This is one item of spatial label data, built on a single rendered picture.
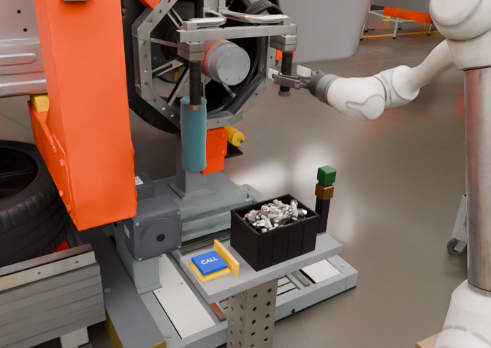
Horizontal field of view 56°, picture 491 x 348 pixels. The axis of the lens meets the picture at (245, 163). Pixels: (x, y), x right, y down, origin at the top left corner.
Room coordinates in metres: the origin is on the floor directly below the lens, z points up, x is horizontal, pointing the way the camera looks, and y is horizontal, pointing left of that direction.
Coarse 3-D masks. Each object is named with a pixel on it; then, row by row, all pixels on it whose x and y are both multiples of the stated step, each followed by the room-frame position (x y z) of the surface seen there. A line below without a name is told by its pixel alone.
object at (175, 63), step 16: (240, 0) 1.77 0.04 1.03; (176, 16) 1.66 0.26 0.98; (176, 48) 1.69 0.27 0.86; (256, 48) 1.82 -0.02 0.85; (160, 64) 1.63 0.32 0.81; (176, 64) 1.65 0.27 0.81; (256, 64) 1.82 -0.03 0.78; (160, 96) 1.84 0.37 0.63; (176, 96) 1.65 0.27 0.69; (208, 96) 1.85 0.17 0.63; (224, 96) 1.80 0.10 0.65; (208, 112) 1.70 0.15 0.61
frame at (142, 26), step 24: (168, 0) 1.57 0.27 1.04; (144, 24) 1.48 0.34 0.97; (264, 24) 1.76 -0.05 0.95; (144, 48) 1.48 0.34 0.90; (264, 48) 1.78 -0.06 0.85; (144, 72) 1.48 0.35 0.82; (264, 72) 1.75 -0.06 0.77; (144, 96) 1.47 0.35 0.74; (240, 96) 1.74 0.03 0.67; (216, 120) 1.63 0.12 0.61; (240, 120) 1.68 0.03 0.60
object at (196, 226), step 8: (248, 200) 1.80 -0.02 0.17; (224, 208) 1.73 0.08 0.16; (232, 208) 1.75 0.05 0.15; (192, 216) 1.65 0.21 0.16; (200, 216) 1.67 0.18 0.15; (208, 216) 1.68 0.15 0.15; (216, 216) 1.65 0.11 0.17; (224, 216) 1.67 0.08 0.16; (184, 224) 1.61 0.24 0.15; (192, 224) 1.59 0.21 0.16; (200, 224) 1.61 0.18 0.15; (208, 224) 1.63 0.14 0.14; (216, 224) 1.65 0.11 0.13; (224, 224) 1.67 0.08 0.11; (184, 232) 1.57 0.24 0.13; (192, 232) 1.59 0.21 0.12; (200, 232) 1.61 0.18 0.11; (208, 232) 1.63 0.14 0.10; (184, 240) 1.57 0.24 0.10
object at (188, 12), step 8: (184, 0) 1.87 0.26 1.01; (176, 8) 1.82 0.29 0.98; (184, 8) 1.84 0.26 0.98; (192, 8) 1.86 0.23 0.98; (184, 16) 1.84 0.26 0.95; (192, 16) 1.86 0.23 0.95; (160, 24) 1.78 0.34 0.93; (168, 24) 1.80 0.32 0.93; (160, 32) 1.78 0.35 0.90; (168, 32) 1.80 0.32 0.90; (160, 48) 1.78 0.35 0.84; (168, 48) 1.77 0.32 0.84; (168, 56) 1.80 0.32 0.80; (168, 72) 1.80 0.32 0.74; (168, 80) 1.80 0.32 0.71
